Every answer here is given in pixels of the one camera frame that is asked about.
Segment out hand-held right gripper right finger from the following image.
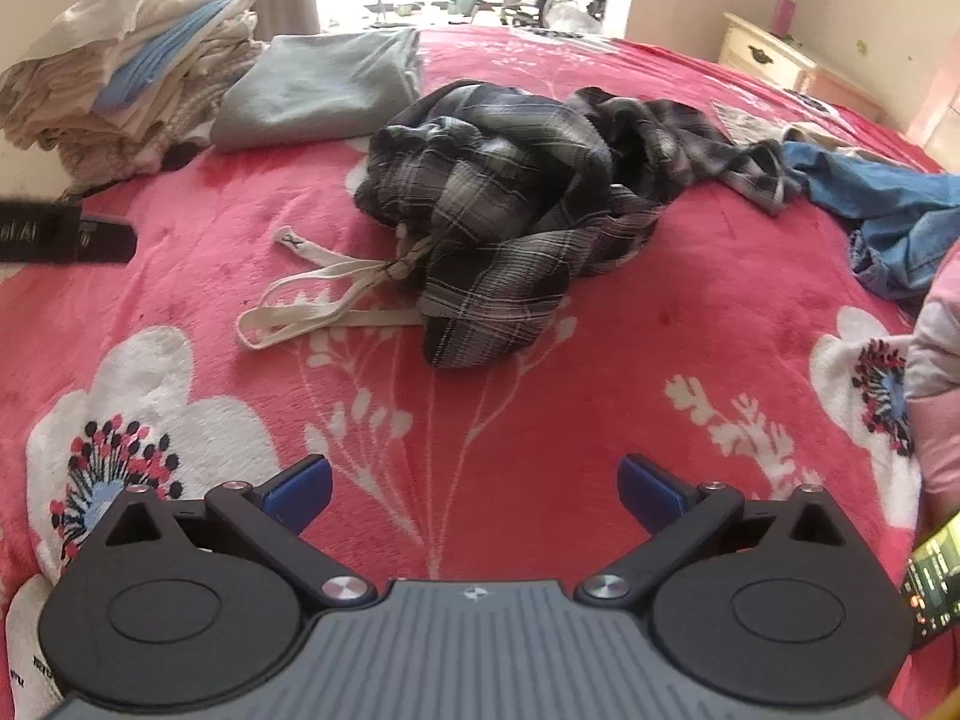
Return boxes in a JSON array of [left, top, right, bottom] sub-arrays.
[[576, 454, 856, 607]]

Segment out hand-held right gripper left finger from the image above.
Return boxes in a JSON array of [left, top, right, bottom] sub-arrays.
[[103, 454, 376, 608]]

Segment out black white plaid pants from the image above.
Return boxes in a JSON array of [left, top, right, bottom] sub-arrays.
[[236, 79, 807, 370]]

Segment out red floral blanket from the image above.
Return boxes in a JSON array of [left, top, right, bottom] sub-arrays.
[[0, 22, 960, 720]]

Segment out stack of pale folded linens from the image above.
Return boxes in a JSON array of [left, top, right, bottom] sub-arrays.
[[0, 0, 265, 182]]

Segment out black smartphone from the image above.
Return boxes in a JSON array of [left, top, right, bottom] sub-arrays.
[[900, 516, 960, 647]]

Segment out folded grey garment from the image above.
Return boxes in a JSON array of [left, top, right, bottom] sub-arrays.
[[210, 28, 425, 155]]

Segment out pink pillow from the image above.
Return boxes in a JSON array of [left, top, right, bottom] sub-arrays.
[[902, 240, 960, 533]]

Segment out blue denim jeans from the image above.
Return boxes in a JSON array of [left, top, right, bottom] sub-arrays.
[[780, 141, 960, 302]]

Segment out beige garment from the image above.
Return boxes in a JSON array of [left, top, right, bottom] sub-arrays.
[[709, 99, 890, 164]]

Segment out cream nightstand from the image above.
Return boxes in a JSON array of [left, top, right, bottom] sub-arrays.
[[716, 13, 887, 119]]

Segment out clear plastic bag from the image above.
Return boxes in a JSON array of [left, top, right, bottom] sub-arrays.
[[546, 1, 605, 35]]

